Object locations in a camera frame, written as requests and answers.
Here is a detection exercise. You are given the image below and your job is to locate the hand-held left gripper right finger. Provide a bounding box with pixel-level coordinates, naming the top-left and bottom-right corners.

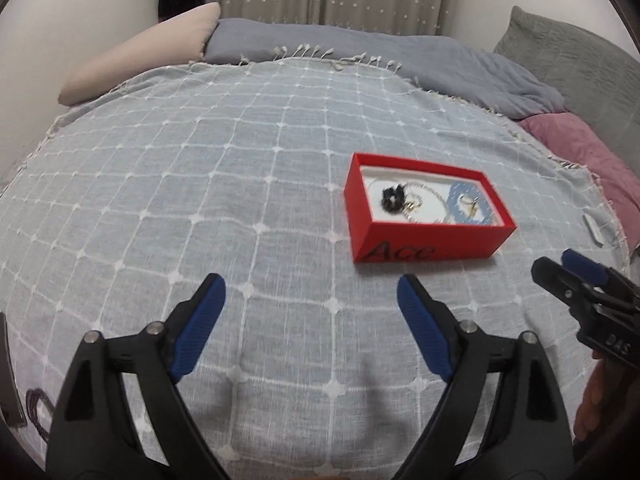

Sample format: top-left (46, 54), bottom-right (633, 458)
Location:
top-left (396, 274), bottom-right (576, 480)

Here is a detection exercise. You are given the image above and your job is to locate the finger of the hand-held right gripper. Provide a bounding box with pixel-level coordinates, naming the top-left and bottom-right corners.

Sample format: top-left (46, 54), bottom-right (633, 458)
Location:
top-left (531, 257), bottom-right (603, 311)
top-left (561, 249), bottom-right (640, 303)

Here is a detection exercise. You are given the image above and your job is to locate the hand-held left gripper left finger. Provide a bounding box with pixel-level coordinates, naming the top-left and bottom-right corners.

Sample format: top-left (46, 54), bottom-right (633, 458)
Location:
top-left (45, 273), bottom-right (228, 480)

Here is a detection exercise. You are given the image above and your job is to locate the red jewelry box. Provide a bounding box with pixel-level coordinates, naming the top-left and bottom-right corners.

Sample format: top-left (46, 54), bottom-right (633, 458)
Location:
top-left (344, 152), bottom-right (517, 264)

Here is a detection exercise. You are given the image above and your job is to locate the black hair claw clip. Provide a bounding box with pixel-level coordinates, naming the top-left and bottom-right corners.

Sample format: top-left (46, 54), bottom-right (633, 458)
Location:
top-left (381, 185), bottom-right (407, 212)

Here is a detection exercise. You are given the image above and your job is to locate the person's right hand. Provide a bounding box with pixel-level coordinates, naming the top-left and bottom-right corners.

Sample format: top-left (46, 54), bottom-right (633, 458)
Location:
top-left (572, 360), bottom-right (608, 443)

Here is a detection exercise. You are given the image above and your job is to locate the small white case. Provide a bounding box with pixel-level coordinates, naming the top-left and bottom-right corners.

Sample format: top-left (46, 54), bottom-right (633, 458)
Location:
top-left (584, 215), bottom-right (606, 246)

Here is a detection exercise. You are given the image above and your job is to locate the pink pillow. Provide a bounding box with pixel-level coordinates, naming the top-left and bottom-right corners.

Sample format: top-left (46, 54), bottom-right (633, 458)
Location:
top-left (517, 112), bottom-right (640, 253)

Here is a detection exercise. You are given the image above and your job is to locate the grey white-grid blanket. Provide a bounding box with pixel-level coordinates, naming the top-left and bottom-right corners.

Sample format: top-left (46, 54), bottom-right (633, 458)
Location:
top-left (0, 55), bottom-right (631, 480)

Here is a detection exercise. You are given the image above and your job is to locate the black flat device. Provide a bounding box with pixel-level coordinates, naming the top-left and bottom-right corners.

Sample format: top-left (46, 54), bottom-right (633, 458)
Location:
top-left (0, 312), bottom-right (26, 428)

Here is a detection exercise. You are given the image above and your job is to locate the grey quilted pillow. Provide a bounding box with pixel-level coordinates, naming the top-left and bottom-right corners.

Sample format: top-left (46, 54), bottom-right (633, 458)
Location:
top-left (492, 6), bottom-right (640, 161)

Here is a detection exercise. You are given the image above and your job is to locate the blue-grey blanket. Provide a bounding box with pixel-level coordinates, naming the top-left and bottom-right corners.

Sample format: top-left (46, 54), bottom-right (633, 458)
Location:
top-left (202, 17), bottom-right (568, 116)

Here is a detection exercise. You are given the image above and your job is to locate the beige pillow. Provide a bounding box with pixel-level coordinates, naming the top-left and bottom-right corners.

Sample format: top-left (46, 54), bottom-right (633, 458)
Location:
top-left (59, 2), bottom-right (222, 107)

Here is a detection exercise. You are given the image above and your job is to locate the blue chain bracelet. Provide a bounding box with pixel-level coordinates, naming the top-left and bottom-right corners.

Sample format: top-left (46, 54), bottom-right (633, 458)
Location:
top-left (445, 182), bottom-right (496, 223)

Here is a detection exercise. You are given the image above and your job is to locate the silver chain bracelet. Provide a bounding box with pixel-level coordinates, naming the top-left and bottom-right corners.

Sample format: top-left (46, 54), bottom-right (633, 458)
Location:
top-left (402, 180), bottom-right (453, 225)

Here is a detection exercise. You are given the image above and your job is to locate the dark coiled cable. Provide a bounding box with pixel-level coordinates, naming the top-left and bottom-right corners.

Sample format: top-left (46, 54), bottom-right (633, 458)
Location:
top-left (25, 387), bottom-right (56, 436)

